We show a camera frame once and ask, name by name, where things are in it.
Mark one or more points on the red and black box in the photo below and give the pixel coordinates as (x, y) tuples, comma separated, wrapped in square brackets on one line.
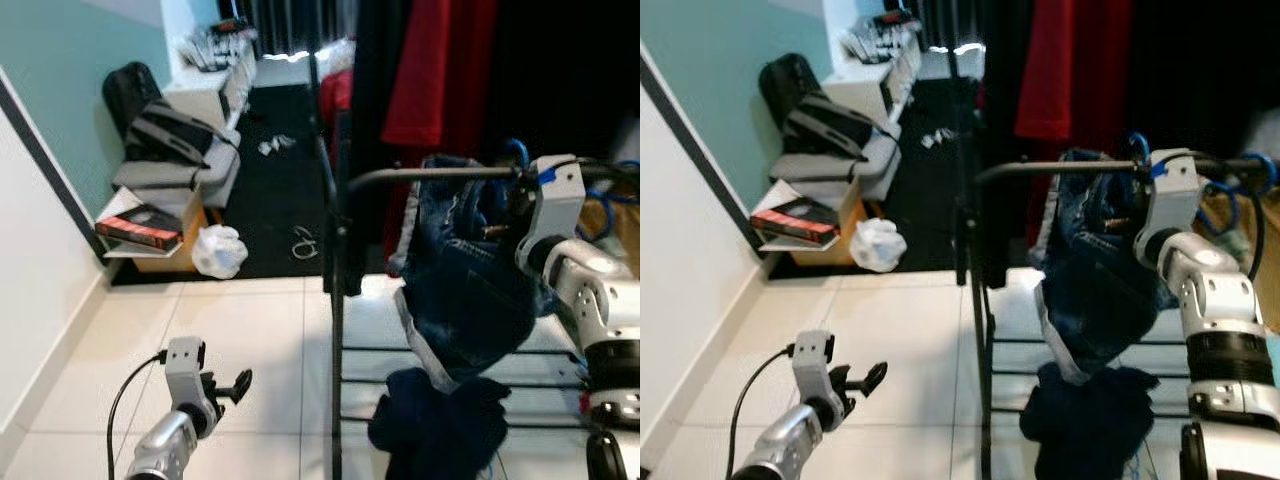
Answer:
[(140, 230), (795, 222)]

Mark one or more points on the black wall trim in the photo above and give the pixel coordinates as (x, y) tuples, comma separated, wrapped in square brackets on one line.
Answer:
[(700, 150), (50, 165)]

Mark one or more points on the white desk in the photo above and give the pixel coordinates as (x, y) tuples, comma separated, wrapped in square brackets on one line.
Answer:
[(870, 85), (205, 90)]

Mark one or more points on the black hanging coat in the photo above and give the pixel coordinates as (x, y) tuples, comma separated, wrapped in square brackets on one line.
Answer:
[(1000, 120), (368, 120)]

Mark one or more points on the white plastic bag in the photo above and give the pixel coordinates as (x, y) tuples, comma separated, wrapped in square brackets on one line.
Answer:
[(220, 252), (880, 245)]

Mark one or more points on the small white floor items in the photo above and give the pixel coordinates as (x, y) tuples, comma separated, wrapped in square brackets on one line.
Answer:
[(935, 138), (272, 145)]

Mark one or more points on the blue denim jeans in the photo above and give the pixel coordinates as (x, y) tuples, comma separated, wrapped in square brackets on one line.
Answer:
[(470, 290), (1100, 290)]

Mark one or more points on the black metal clothes rack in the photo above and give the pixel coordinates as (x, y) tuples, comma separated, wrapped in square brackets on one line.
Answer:
[(337, 360), (980, 360)]

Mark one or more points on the black backpack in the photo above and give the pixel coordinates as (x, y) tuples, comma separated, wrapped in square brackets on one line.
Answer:
[(785, 85), (130, 95)]

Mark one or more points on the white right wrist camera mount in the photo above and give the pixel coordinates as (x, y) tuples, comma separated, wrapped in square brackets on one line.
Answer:
[(1172, 195), (555, 200)]

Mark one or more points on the black hanging garment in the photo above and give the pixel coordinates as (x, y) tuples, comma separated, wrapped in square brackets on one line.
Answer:
[(1200, 70)]

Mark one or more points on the crumpled navy garment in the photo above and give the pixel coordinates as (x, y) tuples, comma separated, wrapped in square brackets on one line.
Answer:
[(1090, 430), (440, 430)]

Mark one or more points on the brown cardboard box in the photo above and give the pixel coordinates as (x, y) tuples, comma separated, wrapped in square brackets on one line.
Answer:
[(190, 235), (845, 235)]

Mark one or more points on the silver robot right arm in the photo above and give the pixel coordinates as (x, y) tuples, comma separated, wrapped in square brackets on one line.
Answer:
[(590, 300), (1215, 300)]

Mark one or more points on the red hanging garment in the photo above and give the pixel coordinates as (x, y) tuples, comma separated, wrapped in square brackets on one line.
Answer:
[(440, 70), (1070, 70)]

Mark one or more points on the grey chair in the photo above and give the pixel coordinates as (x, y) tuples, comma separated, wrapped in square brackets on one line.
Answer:
[(840, 170), (180, 180)]

